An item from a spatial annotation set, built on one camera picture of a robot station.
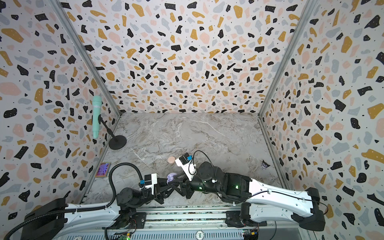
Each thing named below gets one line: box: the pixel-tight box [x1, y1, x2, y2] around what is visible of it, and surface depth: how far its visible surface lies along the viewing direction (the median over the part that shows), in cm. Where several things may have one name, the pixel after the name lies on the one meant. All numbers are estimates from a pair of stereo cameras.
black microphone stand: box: [98, 114, 127, 150], surface depth 105 cm
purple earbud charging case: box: [166, 172, 178, 185], surface depth 63 cm
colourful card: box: [95, 162, 111, 178], surface depth 91 cm
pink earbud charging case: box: [167, 156, 176, 164], surface depth 96 cm
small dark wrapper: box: [260, 159, 271, 170], surface depth 92 cm
